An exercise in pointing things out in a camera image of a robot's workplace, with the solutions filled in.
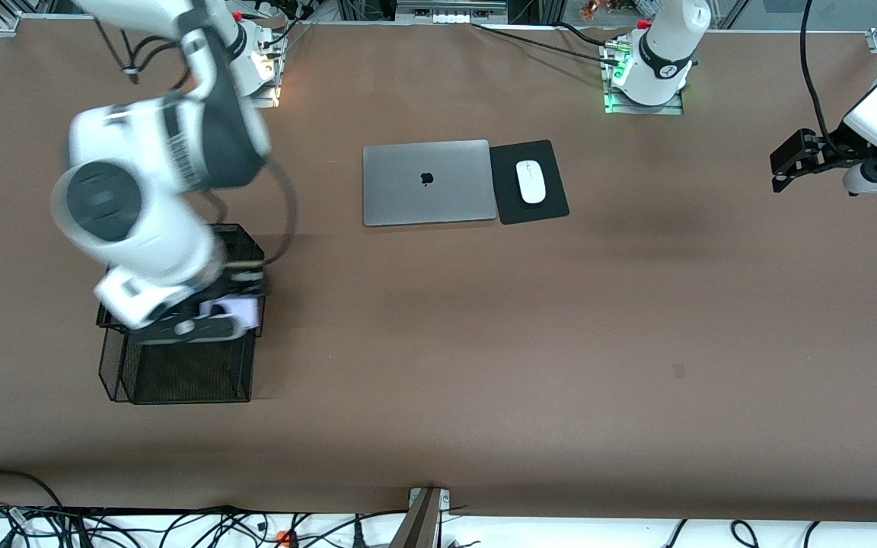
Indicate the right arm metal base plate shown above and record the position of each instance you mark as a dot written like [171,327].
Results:
[271,95]

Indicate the silver closed laptop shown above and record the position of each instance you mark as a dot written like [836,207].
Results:
[408,190]

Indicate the white computer mouse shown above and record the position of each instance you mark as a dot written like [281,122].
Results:
[530,183]

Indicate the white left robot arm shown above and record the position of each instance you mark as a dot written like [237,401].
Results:
[659,68]

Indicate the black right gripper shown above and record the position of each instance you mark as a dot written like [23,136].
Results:
[243,282]

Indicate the white power strip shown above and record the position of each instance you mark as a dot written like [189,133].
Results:
[450,17]

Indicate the pale lilac flip phone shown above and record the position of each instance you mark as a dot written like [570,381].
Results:
[237,310]

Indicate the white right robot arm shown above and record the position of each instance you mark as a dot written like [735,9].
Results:
[149,152]

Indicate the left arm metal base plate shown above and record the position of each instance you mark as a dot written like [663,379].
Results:
[674,109]

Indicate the black mouse pad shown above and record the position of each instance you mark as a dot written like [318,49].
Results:
[553,202]

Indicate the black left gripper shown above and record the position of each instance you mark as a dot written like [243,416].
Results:
[840,151]

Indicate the black mesh two-tier organizer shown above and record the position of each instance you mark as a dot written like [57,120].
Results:
[195,373]

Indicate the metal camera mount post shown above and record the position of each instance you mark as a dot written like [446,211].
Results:
[419,525]

